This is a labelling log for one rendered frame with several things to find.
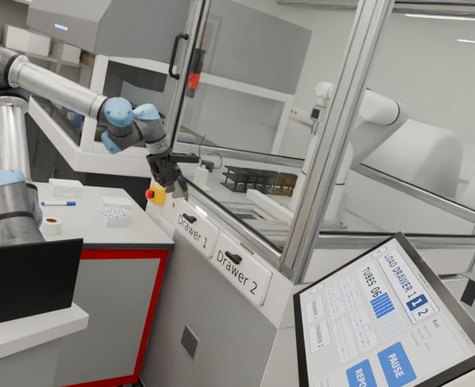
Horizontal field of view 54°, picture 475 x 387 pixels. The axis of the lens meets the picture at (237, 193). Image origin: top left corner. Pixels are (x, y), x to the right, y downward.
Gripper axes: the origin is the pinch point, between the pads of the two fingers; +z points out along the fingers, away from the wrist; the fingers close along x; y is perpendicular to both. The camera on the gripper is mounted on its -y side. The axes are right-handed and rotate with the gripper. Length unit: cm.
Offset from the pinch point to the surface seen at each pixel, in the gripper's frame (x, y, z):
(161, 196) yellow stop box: -30.3, 0.7, 12.7
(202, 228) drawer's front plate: 5.4, 0.3, 12.4
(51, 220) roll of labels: -21.8, 42.8, -5.5
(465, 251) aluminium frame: 55, -78, 50
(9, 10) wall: -419, -24, -46
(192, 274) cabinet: 3.5, 9.9, 29.5
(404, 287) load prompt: 92, -7, -12
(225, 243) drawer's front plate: 21.2, -0.3, 11.4
